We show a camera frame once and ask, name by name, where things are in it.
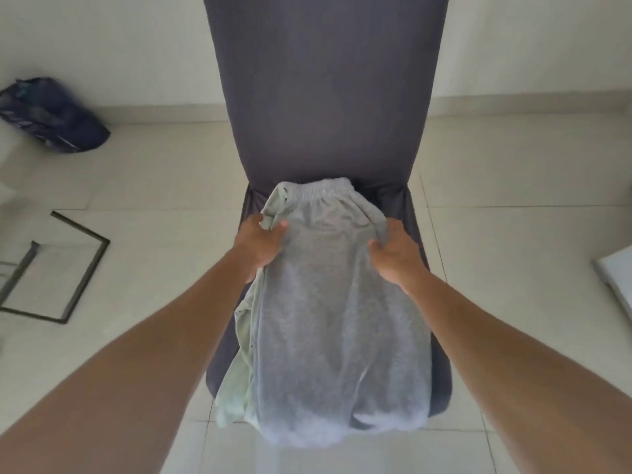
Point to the person's left hand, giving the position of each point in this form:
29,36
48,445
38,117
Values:
256,244

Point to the person's right hand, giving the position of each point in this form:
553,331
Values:
397,256

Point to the person's left thumb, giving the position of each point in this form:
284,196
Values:
276,231

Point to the person's right thumb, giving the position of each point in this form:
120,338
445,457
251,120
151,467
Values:
377,244

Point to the grey sweatpants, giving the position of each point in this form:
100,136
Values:
335,315

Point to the pale green garment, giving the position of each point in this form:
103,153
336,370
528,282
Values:
244,340

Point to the person's right forearm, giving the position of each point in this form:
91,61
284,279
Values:
523,375

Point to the person's left forearm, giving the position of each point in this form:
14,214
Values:
128,362

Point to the dark grey covered chair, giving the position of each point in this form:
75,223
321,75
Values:
326,103

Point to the black framed glass pane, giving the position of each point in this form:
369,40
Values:
54,271

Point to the white box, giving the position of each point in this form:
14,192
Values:
617,278

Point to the dark blue bag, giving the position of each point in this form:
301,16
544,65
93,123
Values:
52,115

